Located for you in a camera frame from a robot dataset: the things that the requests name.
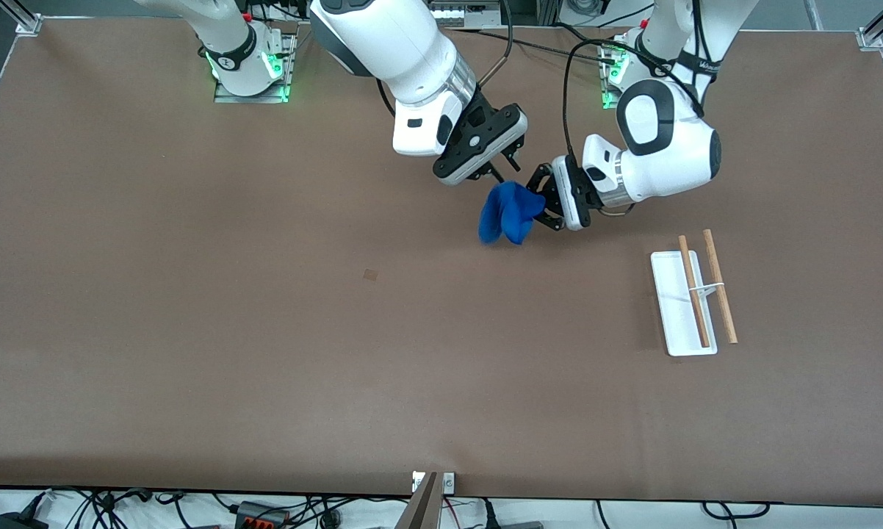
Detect small metal edge bracket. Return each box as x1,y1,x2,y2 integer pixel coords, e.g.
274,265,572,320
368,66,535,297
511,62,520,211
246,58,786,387
411,471,456,494

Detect white power strip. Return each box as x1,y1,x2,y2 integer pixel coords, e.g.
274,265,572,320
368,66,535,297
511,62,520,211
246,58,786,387
427,0,502,28

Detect thin black table cable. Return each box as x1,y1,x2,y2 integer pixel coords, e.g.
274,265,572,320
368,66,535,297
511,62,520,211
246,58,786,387
445,26,622,63

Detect thick black table cable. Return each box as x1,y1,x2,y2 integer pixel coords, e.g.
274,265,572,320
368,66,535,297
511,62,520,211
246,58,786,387
552,22,611,49

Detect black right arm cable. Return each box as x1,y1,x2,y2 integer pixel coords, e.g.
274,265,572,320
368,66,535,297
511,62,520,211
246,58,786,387
374,0,516,118

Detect blue towel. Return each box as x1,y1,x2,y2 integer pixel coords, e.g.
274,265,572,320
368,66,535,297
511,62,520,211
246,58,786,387
477,181,547,246

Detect black looped floor cable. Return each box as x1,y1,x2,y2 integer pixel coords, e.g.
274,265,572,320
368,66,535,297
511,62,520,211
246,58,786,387
702,501,771,525

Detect grey-brown camera post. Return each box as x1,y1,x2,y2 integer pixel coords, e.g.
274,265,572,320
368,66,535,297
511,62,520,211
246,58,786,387
394,471,444,529

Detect black power adapter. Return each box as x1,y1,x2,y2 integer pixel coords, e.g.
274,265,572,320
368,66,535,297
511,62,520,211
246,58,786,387
0,510,50,529

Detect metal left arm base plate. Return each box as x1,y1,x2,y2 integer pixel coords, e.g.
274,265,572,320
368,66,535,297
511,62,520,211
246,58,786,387
600,33,633,111

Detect black box orange connectors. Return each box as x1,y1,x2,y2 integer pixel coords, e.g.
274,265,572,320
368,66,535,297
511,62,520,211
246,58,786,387
234,500,289,529

